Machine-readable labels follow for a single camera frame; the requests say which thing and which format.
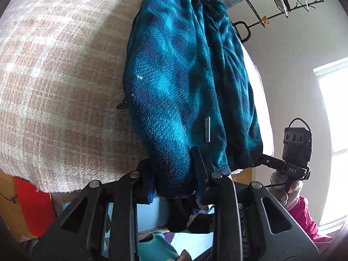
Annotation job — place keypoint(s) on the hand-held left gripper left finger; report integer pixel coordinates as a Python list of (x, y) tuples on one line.
[(151, 197)]

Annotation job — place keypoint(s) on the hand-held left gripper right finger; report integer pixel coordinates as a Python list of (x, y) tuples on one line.
[(201, 174)]

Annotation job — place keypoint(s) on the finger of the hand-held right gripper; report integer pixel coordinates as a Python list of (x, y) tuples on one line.
[(272, 162)]

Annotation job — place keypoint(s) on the teal plaid fleece garment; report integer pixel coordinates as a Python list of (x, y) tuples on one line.
[(176, 73)]

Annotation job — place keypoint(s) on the person's right hand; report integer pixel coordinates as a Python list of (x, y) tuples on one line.
[(278, 179)]

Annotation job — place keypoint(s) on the light blue floor mat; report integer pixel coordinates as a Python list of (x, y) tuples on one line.
[(152, 214)]

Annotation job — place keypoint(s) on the white lace cloth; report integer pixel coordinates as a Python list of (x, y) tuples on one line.
[(237, 171)]

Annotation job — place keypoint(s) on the window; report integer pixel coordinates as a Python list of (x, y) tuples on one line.
[(335, 141)]

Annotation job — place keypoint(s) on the person's dark sock foot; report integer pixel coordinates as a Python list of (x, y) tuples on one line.
[(187, 217)]

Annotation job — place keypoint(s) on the teal plastic container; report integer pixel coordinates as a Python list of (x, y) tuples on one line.
[(155, 246)]

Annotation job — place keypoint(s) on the person's striped trouser legs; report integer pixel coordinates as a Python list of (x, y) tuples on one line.
[(243, 223)]

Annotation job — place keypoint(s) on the red folder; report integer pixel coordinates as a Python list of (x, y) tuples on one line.
[(32, 209)]

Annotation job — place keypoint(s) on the small bear figure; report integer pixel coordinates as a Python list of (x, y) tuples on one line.
[(263, 21)]

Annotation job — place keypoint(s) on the black metal coat rack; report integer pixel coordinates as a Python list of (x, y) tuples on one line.
[(299, 6)]

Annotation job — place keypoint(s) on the beige plaid blanket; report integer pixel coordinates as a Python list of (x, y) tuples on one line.
[(54, 87)]

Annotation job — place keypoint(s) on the pink white hanging pouch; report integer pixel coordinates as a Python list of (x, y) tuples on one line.
[(279, 0)]

